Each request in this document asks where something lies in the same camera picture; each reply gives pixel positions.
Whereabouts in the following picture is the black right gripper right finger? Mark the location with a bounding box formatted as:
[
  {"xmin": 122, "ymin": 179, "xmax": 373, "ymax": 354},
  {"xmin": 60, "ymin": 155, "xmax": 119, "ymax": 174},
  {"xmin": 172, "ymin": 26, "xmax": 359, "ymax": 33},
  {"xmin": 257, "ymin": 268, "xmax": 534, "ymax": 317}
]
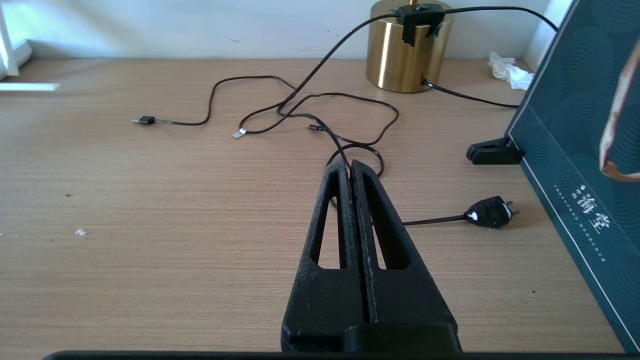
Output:
[{"xmin": 351, "ymin": 160, "xmax": 462, "ymax": 353}]

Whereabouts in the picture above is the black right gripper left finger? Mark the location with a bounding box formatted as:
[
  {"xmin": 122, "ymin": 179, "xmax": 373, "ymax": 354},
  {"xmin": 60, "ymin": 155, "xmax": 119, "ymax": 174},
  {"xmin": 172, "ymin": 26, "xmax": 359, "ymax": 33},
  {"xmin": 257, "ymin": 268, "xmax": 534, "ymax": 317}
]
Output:
[{"xmin": 280, "ymin": 158, "xmax": 376, "ymax": 353}]

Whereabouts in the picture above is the black stand clip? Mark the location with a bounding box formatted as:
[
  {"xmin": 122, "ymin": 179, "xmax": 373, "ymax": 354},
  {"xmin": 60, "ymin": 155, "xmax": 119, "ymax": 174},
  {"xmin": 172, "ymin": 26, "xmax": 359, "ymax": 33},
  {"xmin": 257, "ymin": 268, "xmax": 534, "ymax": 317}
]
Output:
[{"xmin": 466, "ymin": 136, "xmax": 526, "ymax": 166}]

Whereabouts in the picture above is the gold desk lamp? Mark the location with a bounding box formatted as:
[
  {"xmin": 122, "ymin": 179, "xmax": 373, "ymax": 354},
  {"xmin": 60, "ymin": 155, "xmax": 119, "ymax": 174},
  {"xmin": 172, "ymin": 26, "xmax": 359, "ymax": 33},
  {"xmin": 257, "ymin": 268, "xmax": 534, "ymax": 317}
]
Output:
[{"xmin": 366, "ymin": 0, "xmax": 453, "ymax": 94}]

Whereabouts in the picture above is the crumpled white tissue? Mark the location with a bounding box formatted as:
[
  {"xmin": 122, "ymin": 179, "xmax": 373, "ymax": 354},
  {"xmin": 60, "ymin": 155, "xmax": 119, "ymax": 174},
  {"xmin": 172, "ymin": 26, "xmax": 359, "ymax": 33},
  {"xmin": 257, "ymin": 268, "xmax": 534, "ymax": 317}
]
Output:
[{"xmin": 488, "ymin": 51, "xmax": 535, "ymax": 91}]

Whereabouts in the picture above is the black clip on lamp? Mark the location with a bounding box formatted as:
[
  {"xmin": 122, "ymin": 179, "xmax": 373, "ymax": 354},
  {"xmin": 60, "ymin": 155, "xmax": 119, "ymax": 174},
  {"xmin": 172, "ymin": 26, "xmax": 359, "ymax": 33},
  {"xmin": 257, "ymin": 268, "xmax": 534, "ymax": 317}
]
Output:
[{"xmin": 396, "ymin": 3, "xmax": 447, "ymax": 47}]

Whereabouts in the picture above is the black lamp power cord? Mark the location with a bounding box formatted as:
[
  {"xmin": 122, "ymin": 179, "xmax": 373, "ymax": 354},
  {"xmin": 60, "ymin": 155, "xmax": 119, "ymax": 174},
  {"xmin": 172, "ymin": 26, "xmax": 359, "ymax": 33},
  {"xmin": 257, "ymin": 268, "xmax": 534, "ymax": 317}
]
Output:
[{"xmin": 277, "ymin": 6, "xmax": 560, "ymax": 230}]

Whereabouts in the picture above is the black USB cable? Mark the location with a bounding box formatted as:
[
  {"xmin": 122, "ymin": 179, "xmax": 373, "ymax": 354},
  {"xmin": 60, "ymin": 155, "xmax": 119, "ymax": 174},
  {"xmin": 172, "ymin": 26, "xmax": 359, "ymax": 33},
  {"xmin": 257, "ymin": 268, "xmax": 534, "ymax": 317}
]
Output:
[{"xmin": 132, "ymin": 75, "xmax": 401, "ymax": 178}]

